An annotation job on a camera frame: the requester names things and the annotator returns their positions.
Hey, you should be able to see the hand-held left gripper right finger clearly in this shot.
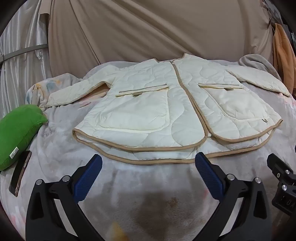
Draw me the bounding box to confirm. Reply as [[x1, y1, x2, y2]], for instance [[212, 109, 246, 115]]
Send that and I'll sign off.
[[195, 152, 272, 241]]

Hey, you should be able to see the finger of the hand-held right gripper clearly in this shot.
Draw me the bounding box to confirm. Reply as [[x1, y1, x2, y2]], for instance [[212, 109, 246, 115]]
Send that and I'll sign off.
[[267, 153, 296, 186]]

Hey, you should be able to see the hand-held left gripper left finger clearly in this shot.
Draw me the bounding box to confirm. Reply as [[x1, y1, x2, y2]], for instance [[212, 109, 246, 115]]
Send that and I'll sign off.
[[25, 154, 103, 241]]

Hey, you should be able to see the cream quilted jacket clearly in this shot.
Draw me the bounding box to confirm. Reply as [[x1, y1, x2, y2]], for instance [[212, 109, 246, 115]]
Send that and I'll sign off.
[[45, 53, 291, 165]]

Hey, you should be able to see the grey floral fleece blanket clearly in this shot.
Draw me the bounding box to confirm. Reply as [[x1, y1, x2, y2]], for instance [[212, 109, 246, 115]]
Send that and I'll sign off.
[[0, 54, 296, 241]]

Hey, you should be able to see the smartphone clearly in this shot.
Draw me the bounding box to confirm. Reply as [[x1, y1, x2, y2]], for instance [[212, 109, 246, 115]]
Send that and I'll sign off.
[[9, 150, 32, 197]]

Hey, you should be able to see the green pillow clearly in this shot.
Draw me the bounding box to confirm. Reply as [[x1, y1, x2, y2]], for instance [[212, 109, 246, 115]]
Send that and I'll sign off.
[[0, 104, 48, 171]]

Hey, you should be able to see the orange hanging cloth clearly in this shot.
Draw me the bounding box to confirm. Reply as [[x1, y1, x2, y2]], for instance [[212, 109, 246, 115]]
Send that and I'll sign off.
[[272, 23, 296, 92]]

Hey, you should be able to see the silver white curtain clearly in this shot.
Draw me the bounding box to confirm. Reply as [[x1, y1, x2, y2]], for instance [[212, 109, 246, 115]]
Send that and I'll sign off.
[[0, 8, 52, 120]]

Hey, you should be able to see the grey curtain band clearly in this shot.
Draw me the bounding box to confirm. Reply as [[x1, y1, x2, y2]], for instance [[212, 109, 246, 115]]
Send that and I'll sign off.
[[2, 44, 48, 63]]

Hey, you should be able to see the beige backdrop sheet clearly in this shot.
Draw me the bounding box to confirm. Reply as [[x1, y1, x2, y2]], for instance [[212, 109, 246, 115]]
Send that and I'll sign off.
[[47, 0, 274, 80]]

